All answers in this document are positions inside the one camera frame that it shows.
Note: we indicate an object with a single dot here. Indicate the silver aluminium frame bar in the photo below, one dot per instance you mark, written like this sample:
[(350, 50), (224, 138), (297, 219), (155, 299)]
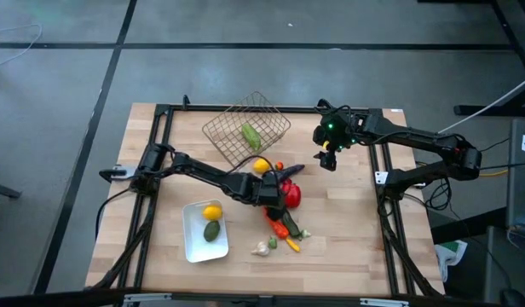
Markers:
[(145, 297), (384, 302)]

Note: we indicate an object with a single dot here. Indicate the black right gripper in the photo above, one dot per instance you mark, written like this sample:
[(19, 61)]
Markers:
[(335, 130)]

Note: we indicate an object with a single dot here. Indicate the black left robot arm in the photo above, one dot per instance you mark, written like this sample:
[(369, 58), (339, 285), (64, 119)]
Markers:
[(203, 171)]

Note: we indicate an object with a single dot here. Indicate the small red orange tomato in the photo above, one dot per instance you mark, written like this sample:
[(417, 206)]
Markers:
[(279, 166)]

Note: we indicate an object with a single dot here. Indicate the yellow chili pepper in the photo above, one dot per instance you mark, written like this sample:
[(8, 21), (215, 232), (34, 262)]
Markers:
[(293, 245)]

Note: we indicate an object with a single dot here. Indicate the black table frame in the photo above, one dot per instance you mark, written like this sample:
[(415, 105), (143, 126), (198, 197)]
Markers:
[(190, 108)]

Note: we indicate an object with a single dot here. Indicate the small white green onion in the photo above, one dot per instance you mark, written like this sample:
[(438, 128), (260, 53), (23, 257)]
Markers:
[(305, 233)]

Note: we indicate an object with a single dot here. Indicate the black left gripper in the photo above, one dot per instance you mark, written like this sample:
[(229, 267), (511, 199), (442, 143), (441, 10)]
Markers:
[(269, 192)]

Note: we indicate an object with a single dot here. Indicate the dark green avocado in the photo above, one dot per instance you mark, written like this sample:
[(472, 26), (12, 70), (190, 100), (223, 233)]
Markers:
[(211, 231)]

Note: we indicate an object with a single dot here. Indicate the black desk frame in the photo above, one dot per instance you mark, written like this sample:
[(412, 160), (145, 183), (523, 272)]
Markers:
[(514, 21)]

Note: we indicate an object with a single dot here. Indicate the orange carrot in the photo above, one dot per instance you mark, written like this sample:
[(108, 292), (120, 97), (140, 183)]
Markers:
[(280, 229)]

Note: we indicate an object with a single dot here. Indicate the silver mounting bracket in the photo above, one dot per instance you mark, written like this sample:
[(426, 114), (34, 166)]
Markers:
[(122, 171)]

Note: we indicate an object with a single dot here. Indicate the purple eggplant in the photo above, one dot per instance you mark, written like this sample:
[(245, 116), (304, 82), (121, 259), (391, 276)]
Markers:
[(290, 171)]

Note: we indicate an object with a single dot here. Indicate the dark green cucumber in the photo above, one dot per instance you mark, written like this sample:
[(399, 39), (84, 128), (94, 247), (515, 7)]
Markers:
[(291, 224)]

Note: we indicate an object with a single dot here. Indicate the green white bag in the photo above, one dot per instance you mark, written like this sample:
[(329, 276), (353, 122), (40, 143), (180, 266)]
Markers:
[(452, 251)]

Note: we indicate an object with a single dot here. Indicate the black table foot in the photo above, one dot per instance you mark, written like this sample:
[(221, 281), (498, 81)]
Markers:
[(4, 190)]

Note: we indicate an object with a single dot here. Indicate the red bell pepper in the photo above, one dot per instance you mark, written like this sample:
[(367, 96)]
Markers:
[(292, 195)]

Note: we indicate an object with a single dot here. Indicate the white plastic bin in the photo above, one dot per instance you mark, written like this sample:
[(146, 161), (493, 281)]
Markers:
[(198, 249)]

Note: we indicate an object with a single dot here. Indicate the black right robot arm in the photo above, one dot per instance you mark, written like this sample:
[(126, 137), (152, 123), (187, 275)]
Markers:
[(416, 136)]

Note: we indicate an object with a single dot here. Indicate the white mounting bracket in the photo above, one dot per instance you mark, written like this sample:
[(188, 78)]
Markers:
[(381, 177)]

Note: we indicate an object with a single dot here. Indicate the yellow lemon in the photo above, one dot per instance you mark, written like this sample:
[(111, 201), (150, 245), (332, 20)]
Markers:
[(261, 166), (212, 212)]

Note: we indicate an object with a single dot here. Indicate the grey cabinet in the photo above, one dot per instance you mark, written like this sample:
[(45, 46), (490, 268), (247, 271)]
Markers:
[(520, 192)]

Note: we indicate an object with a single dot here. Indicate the white garlic bulb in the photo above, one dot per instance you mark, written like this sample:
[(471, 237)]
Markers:
[(261, 249)]

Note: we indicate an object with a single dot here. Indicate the small green pepper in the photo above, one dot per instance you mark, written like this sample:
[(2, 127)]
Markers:
[(272, 243)]

